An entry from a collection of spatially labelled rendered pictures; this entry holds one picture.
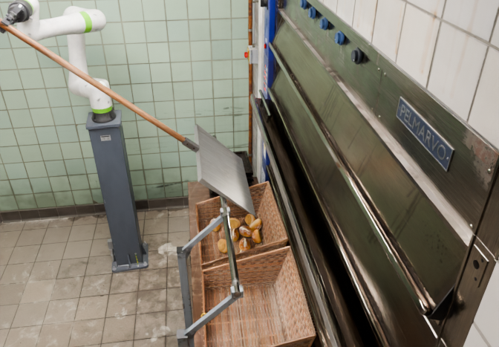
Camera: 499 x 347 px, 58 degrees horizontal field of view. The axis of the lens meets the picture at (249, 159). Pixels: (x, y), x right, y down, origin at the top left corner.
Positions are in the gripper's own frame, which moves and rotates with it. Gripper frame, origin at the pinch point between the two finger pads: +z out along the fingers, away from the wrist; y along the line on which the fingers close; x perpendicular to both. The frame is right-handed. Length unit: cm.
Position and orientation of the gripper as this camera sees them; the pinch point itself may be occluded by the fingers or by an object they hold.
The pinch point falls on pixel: (4, 24)
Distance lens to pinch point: 220.5
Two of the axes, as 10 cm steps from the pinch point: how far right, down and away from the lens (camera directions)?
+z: 1.5, 5.3, -8.3
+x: -7.5, -4.9, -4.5
